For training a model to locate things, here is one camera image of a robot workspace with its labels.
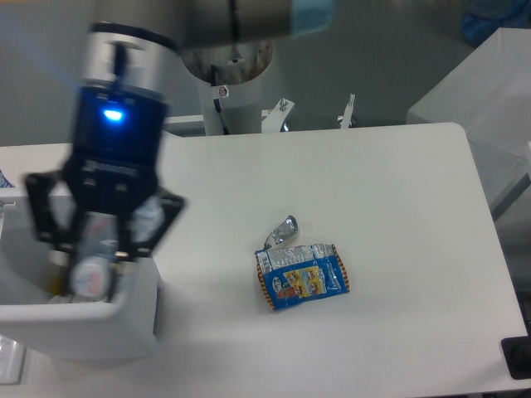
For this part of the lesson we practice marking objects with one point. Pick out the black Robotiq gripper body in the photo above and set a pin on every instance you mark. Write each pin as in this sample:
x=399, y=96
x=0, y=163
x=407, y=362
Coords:
x=115, y=143

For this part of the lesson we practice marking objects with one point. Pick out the crushed clear plastic bottle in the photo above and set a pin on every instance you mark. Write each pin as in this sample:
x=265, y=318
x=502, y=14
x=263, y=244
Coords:
x=92, y=278

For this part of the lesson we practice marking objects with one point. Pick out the small silver foil wrapper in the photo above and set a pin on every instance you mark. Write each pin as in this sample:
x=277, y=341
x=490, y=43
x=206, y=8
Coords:
x=286, y=230

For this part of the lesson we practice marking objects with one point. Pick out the blue snack wrapper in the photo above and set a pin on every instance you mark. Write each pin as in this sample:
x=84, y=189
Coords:
x=299, y=274

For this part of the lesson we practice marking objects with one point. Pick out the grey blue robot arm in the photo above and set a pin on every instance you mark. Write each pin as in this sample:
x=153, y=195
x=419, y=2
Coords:
x=132, y=45

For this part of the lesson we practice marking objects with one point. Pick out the white trash can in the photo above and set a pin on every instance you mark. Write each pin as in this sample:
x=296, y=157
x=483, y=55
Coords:
x=89, y=312

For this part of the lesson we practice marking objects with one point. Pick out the blue white packet at left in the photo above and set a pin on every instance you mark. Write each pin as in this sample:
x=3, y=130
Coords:
x=4, y=182

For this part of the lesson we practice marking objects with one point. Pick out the white covered side table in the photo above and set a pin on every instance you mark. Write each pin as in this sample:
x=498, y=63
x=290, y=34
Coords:
x=488, y=95

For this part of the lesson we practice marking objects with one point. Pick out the blue bag in background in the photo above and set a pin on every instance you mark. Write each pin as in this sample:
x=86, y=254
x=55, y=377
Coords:
x=481, y=19

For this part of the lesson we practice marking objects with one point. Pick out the black device at table edge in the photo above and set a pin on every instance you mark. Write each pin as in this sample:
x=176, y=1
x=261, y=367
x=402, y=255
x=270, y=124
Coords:
x=517, y=356

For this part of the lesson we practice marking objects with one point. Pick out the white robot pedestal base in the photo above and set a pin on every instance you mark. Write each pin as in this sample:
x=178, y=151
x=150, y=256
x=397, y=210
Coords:
x=229, y=82

